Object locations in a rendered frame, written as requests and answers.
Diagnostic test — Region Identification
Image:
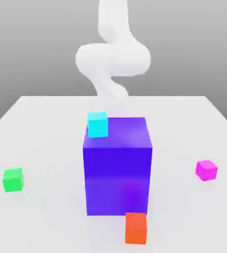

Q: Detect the small cyan cube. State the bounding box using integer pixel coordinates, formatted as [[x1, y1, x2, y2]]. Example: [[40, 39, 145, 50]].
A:
[[87, 111, 109, 138]]

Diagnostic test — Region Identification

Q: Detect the small magenta cube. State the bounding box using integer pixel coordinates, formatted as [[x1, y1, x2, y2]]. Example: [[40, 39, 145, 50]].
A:
[[195, 160, 219, 182]]

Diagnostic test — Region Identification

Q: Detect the small orange cube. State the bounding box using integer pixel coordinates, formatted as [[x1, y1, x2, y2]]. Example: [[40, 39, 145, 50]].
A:
[[125, 212, 147, 245]]

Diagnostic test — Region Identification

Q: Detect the small green cube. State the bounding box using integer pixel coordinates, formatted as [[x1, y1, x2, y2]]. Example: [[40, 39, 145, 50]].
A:
[[2, 168, 24, 193]]

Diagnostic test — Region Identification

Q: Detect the large purple box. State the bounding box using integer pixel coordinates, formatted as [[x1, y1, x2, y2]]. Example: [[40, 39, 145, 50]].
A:
[[83, 117, 153, 216]]

